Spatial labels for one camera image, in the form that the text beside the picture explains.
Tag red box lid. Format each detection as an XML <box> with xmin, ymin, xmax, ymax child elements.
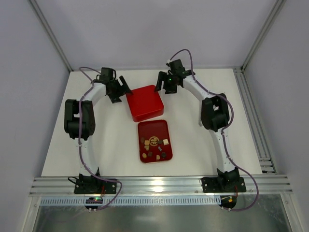
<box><xmin>126</xmin><ymin>85</ymin><xmax>164</xmax><ymax>112</ymax></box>

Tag red compartment chocolate box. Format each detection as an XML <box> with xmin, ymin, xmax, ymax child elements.
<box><xmin>131</xmin><ymin>108</ymin><xmax>164</xmax><ymax>122</ymax></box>

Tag metal serving tongs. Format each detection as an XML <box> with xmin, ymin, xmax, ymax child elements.
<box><xmin>199</xmin><ymin>93</ymin><xmax>230</xmax><ymax>131</ymax></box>

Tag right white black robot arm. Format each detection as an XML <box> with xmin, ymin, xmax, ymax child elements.
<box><xmin>155</xmin><ymin>59</ymin><xmax>244</xmax><ymax>193</ymax></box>

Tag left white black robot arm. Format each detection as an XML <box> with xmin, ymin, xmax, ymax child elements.
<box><xmin>64</xmin><ymin>67</ymin><xmax>132</xmax><ymax>195</ymax></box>

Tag red chocolate tray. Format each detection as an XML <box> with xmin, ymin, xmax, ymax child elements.
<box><xmin>137</xmin><ymin>119</ymin><xmax>173</xmax><ymax>163</ymax></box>

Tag cream square chocolate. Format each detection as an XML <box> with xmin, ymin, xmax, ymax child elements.
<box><xmin>163</xmin><ymin>139</ymin><xmax>169</xmax><ymax>145</ymax></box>

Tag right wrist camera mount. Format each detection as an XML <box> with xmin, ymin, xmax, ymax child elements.
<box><xmin>166</xmin><ymin>59</ymin><xmax>173</xmax><ymax>67</ymax></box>

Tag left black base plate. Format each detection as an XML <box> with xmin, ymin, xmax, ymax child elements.
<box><xmin>74</xmin><ymin>176</ymin><xmax>117</xmax><ymax>195</ymax></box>

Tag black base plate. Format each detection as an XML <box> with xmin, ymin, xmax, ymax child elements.
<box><xmin>201</xmin><ymin>176</ymin><xmax>247</xmax><ymax>193</ymax></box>
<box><xmin>74</xmin><ymin>176</ymin><xmax>117</xmax><ymax>195</ymax></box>

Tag white slotted cable duct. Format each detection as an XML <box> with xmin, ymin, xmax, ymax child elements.
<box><xmin>40</xmin><ymin>195</ymin><xmax>221</xmax><ymax>207</ymax></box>

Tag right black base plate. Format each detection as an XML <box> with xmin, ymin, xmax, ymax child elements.
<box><xmin>201</xmin><ymin>176</ymin><xmax>247</xmax><ymax>193</ymax></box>

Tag left aluminium frame post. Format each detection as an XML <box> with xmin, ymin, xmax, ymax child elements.
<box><xmin>27</xmin><ymin>0</ymin><xmax>73</xmax><ymax>72</ymax></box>

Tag aluminium frame post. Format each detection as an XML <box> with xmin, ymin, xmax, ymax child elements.
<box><xmin>241</xmin><ymin>0</ymin><xmax>286</xmax><ymax>72</ymax></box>
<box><xmin>27</xmin><ymin>0</ymin><xmax>73</xmax><ymax>72</ymax></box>

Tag right aluminium frame post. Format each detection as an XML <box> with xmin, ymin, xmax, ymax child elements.
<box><xmin>241</xmin><ymin>0</ymin><xmax>286</xmax><ymax>72</ymax></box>

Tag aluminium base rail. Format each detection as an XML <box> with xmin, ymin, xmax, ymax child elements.
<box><xmin>29</xmin><ymin>174</ymin><xmax>293</xmax><ymax>196</ymax></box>

